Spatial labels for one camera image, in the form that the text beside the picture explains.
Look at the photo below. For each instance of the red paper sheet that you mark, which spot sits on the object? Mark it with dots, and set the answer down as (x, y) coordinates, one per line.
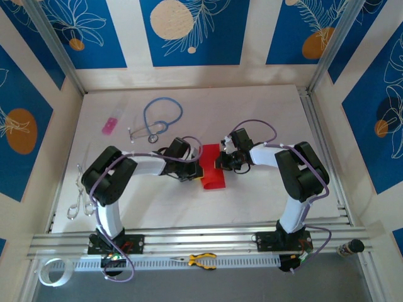
(211, 183)

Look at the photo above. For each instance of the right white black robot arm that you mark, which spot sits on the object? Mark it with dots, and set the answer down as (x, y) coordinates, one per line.
(267, 155)

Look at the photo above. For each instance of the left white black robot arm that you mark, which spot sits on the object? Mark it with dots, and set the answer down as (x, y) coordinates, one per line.
(148, 165)

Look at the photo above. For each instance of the blue stethoscope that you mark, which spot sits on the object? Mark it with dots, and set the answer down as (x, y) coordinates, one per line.
(153, 138)

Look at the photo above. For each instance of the small pink clear bottle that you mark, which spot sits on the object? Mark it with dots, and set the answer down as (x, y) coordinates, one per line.
(109, 126)

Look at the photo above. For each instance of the yellow black pliers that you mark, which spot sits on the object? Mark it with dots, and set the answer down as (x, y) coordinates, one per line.
(192, 260)

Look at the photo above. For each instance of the right black control box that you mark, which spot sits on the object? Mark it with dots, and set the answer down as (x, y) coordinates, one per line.
(286, 265)

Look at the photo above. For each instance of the black control box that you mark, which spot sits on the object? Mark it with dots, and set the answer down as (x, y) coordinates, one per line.
(286, 265)
(110, 262)

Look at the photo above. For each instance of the left black control box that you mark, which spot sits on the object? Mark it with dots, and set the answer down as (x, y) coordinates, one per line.
(110, 262)

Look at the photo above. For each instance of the silver metal scissors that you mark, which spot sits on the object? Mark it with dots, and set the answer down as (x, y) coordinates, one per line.
(73, 211)

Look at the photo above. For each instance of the small bottle with black cap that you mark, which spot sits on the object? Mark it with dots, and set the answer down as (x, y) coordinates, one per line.
(355, 245)

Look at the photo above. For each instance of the clear tape roll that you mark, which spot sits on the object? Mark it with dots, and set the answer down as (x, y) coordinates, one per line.
(69, 270)

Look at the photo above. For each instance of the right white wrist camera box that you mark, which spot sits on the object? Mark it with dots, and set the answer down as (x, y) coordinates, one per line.
(229, 144)

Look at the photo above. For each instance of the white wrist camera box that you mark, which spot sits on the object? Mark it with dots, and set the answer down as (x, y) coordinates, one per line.
(196, 152)
(229, 144)

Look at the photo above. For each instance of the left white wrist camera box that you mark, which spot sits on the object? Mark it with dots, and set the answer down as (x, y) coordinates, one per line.
(196, 152)

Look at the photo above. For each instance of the aluminium frame rail with arm bases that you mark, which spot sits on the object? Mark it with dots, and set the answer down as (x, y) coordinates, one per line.
(204, 239)

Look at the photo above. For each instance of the aluminium side rail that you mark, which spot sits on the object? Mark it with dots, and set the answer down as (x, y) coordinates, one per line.
(310, 110)

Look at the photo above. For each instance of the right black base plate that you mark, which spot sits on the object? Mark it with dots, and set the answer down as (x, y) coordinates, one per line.
(264, 242)

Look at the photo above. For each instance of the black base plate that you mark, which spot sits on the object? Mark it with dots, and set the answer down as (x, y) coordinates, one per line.
(264, 242)
(137, 243)

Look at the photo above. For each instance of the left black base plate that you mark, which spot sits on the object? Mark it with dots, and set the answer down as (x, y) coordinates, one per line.
(137, 243)

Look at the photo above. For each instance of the right aluminium corner post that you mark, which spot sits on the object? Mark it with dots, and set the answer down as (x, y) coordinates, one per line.
(330, 47)

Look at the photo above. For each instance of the aluminium corner post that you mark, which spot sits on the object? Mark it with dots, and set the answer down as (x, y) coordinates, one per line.
(330, 47)
(53, 44)

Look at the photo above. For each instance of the left aluminium corner post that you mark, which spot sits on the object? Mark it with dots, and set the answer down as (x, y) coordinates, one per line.
(53, 44)

